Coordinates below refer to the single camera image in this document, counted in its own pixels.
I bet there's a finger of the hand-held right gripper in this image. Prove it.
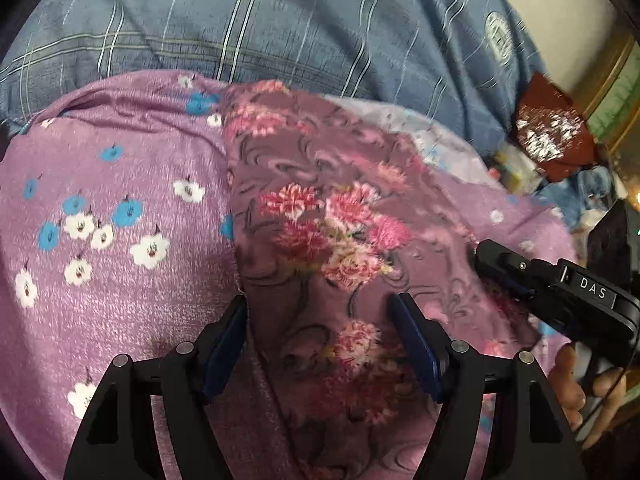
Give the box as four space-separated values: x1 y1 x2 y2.
472 240 561 308

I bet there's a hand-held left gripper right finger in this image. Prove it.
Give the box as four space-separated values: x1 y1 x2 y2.
390 292 586 480

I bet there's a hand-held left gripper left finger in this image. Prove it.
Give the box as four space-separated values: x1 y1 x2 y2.
62 294 248 480

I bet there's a maroon floral garment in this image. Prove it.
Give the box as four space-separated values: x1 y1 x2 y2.
220 79 543 480

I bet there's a person's right hand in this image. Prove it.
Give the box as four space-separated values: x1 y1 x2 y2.
549 342 628 451

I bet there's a small packet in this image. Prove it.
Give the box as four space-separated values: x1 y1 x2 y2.
495 142 546 193

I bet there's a crumpled blue cloth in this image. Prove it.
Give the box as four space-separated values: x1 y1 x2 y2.
537 165 618 223

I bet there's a purple floral blanket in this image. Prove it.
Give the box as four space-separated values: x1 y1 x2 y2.
0 70 581 480

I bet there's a red plastic bag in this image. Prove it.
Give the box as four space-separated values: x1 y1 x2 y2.
512 72 596 183

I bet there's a blue plaid quilt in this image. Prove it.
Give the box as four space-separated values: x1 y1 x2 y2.
0 0 551 136

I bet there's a gold mirror frame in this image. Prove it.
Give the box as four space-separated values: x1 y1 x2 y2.
575 25 640 128

